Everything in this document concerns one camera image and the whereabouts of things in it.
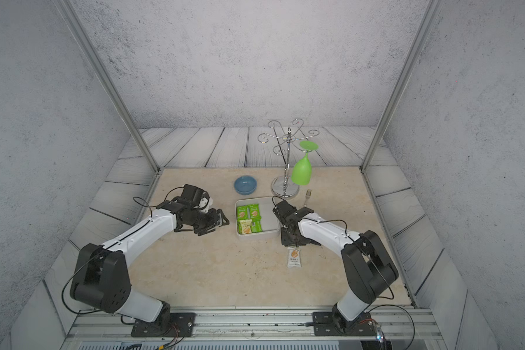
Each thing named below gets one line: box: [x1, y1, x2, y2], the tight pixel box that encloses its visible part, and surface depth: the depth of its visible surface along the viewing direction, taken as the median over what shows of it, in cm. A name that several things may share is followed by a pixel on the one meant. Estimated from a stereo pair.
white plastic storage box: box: [234, 196, 282, 241], surface depth 100 cm
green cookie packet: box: [236, 205, 249, 221], surface depth 101 cm
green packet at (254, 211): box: [247, 203, 262, 220], surface depth 104 cm
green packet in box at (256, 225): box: [250, 218, 264, 233], surface depth 99 cm
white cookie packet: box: [287, 247, 302, 269], surface depth 89 cm
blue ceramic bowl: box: [234, 175, 258, 196], surface depth 113 cm
